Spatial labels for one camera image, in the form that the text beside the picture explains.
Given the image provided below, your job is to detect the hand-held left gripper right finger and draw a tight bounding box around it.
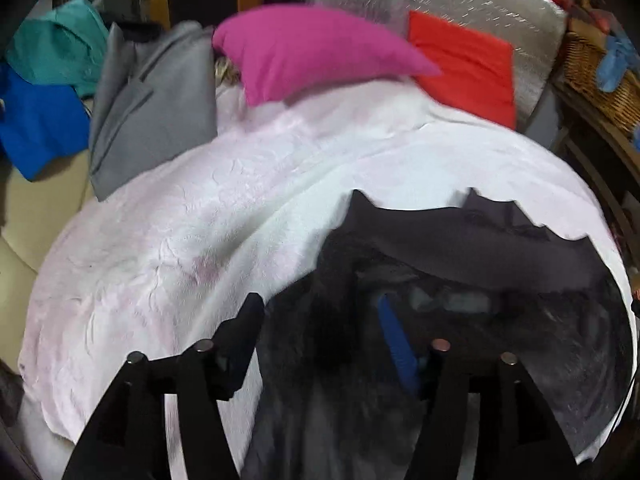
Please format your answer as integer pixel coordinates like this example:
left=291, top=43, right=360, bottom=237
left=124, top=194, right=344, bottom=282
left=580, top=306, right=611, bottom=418
left=377, top=295, right=583, bottom=480

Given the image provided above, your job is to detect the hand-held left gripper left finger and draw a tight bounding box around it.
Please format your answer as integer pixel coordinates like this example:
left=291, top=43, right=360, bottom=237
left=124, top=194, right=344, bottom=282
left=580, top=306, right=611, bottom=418
left=62, top=292, right=266, bottom=480

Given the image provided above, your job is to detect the black quilted jacket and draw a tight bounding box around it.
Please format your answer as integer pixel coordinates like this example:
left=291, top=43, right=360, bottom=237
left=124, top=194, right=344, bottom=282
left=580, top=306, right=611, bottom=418
left=240, top=187, right=633, bottom=480

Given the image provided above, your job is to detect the white fleece blanket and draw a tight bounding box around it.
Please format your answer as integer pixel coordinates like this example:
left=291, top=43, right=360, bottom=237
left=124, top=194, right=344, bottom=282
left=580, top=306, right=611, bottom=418
left=17, top=80, right=638, bottom=480

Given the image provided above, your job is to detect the beige sofa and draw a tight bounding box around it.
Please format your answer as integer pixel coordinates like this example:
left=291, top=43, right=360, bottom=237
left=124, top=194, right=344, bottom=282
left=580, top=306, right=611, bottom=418
left=0, top=162, right=98, bottom=361

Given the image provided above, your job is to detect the grey garment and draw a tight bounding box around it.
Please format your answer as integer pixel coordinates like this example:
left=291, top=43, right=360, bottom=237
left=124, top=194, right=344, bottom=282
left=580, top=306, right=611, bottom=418
left=89, top=20, right=221, bottom=202

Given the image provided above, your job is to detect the red pillow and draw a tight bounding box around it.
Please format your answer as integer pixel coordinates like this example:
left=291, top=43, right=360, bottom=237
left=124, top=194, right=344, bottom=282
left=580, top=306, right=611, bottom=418
left=407, top=10, right=517, bottom=131

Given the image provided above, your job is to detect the blue garment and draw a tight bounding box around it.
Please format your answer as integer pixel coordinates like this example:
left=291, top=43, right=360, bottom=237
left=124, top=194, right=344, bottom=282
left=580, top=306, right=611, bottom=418
left=0, top=62, right=92, bottom=182

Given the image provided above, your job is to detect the magenta pillow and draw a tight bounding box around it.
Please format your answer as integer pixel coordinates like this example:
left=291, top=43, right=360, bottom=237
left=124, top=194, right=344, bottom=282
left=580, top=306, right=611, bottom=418
left=212, top=4, right=443, bottom=107

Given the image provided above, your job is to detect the wicker basket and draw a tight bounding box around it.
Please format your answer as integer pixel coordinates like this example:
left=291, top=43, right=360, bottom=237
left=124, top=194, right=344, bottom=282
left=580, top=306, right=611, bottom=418
left=562, top=20, right=640, bottom=118

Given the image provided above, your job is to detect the light blue cloth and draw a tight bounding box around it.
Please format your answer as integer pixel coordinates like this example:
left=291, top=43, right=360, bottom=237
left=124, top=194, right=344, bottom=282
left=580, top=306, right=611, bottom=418
left=595, top=35, right=640, bottom=93

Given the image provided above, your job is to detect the teal garment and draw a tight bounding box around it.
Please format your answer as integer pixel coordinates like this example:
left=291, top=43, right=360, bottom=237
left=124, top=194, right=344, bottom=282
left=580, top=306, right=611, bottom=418
left=6, top=0, right=111, bottom=101

